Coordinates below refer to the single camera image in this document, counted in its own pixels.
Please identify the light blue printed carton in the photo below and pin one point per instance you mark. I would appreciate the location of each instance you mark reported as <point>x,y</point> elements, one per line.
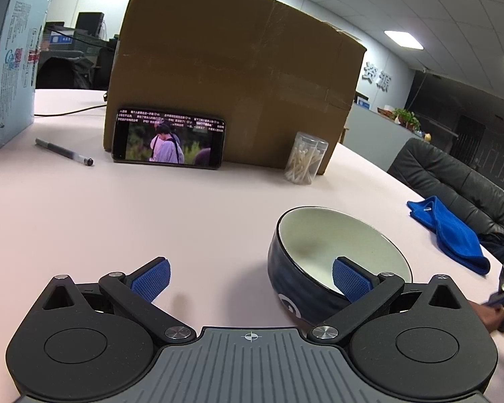
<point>8,63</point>

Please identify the grey wall lettering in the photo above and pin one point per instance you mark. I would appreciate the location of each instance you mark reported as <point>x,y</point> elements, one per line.
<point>376,76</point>

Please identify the ceiling light panel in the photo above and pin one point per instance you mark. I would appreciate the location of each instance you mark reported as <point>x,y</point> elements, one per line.
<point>403,39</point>

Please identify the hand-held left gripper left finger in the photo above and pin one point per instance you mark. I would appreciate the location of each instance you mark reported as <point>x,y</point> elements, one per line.
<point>151,279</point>

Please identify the blue cleaning cloth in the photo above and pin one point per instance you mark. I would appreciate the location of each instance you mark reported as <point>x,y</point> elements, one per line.
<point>453,235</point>

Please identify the dark office chair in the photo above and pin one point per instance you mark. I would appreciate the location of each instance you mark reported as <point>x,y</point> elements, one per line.
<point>65,73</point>

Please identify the black smartphone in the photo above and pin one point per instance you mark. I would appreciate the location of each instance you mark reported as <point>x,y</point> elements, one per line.
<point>168,140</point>

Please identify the small blue sign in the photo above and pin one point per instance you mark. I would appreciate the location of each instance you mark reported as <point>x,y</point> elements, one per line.
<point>362,101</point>

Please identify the large brown cardboard box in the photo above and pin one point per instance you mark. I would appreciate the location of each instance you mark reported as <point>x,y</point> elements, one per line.
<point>235,71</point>

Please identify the grey reception counter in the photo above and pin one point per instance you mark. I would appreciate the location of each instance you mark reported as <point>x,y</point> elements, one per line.
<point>374,138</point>

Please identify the green potted plant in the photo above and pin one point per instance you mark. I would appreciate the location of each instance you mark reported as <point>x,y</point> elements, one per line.
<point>407,118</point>

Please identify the dark blue ceramic bowl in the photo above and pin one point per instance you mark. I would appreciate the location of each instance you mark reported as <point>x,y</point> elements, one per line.
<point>315,239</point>

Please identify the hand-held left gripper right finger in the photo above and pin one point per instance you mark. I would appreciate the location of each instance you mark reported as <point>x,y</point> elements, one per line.
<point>350,279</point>

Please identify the grey gel pen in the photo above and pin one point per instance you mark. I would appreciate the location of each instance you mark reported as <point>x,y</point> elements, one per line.
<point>63,151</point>

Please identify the clear cotton swab jar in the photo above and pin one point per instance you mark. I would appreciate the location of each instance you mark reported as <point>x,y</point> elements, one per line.
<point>304,163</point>

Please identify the black leather chair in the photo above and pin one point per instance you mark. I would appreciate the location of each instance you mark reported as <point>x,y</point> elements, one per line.
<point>453,184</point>

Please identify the black computer monitor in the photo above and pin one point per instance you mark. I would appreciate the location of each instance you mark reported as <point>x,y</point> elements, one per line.
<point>89,25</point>

